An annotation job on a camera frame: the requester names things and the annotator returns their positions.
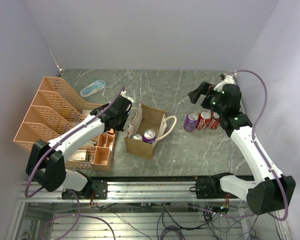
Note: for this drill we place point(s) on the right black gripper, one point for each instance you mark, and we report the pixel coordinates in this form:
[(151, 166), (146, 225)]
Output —
[(203, 89)]

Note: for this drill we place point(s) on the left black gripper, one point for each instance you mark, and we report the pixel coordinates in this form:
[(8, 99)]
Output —
[(120, 128)]

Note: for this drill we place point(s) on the purple soda can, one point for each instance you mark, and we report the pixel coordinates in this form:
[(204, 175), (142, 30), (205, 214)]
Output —
[(191, 121), (137, 136), (149, 136)]

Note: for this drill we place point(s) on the red cola can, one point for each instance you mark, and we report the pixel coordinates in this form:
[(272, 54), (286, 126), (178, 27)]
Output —
[(215, 121), (204, 119)]

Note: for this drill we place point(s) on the printed canvas burlap bag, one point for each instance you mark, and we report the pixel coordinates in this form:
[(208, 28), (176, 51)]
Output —
[(147, 127)]

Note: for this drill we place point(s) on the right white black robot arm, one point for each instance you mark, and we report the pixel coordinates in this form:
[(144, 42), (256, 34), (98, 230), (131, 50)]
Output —
[(270, 190)]

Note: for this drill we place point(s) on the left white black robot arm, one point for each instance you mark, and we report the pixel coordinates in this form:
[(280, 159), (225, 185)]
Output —
[(47, 160)]

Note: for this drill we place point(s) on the blue white oval package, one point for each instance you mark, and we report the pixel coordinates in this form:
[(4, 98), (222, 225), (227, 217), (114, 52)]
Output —
[(92, 88)]

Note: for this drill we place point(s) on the red white printed box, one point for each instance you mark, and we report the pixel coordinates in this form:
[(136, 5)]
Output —
[(80, 155)]

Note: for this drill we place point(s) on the orange plastic desk organizer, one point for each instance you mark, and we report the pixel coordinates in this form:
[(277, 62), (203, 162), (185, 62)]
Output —
[(55, 109)]

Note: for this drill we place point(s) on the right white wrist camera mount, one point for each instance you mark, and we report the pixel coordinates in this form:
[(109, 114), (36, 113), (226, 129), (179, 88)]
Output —
[(225, 79)]

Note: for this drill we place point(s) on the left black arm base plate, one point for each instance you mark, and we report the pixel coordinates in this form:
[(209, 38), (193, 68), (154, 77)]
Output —
[(96, 190)]

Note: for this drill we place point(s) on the aluminium mounting rail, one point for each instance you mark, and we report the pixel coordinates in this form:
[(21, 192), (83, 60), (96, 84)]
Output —
[(123, 192)]

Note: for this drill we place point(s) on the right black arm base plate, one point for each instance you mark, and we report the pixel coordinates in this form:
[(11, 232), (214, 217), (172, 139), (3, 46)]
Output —
[(209, 186)]

